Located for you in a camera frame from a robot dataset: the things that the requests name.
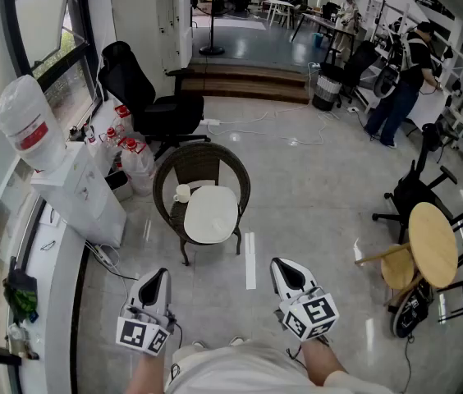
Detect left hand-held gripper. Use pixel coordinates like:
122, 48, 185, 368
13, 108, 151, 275
115, 267, 177, 357

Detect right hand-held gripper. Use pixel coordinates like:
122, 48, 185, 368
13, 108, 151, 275
270, 258, 341, 342

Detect white seat cushion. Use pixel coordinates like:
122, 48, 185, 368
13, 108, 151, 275
183, 186, 240, 245

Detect brown wicker chair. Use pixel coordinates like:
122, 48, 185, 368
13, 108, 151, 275
152, 141, 252, 267

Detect person's left forearm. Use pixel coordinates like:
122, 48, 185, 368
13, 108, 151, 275
126, 349, 167, 394

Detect person's right forearm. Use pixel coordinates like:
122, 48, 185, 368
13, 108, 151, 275
301, 337, 350, 387

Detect black office chair with armrests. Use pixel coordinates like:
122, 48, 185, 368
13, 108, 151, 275
372, 160, 463, 245

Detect black mesh office chair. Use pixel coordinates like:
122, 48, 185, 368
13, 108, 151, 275
321, 40, 380, 108
98, 41, 212, 159

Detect white floor tape strip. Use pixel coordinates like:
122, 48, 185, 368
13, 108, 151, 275
244, 231, 257, 291

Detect white window ledge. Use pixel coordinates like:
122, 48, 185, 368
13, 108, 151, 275
17, 203, 89, 394

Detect person's white clothing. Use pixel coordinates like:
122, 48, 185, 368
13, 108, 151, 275
165, 341, 397, 394

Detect white mug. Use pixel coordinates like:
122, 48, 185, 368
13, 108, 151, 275
172, 183, 192, 204

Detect small white waste bin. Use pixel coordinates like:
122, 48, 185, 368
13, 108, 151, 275
103, 169, 134, 203

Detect black bag white print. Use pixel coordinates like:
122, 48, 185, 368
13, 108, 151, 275
389, 281, 436, 339

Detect white water dispenser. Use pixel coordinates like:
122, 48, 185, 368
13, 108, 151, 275
30, 141, 128, 249

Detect clear water jug red cap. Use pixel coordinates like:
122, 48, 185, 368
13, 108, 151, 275
110, 104, 134, 139
99, 125, 128, 172
120, 137, 157, 196

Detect black and green bag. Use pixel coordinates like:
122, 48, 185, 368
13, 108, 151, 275
2, 256, 39, 323

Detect striped round trash bin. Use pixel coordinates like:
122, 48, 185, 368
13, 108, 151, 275
311, 74, 343, 112

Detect wooden steps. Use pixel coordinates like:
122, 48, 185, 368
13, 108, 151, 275
180, 63, 313, 105

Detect black standing fan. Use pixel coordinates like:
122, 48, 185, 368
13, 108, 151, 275
196, 0, 235, 57

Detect white locker cabinet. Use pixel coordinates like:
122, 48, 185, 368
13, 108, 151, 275
110, 0, 194, 81

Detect white table with angled legs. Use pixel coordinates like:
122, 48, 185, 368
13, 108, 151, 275
264, 0, 296, 28

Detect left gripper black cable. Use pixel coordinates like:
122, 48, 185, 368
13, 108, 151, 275
168, 322, 184, 381

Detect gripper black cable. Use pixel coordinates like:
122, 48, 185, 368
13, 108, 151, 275
168, 322, 184, 381
287, 342, 310, 371

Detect white power strip black cable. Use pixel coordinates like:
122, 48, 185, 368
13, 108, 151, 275
85, 240, 138, 282

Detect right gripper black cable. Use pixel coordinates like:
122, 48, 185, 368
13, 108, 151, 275
287, 342, 310, 371

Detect white floor cable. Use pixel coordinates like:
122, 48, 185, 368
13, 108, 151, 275
209, 66, 331, 146

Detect black window frame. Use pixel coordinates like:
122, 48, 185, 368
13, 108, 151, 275
1, 0, 105, 114

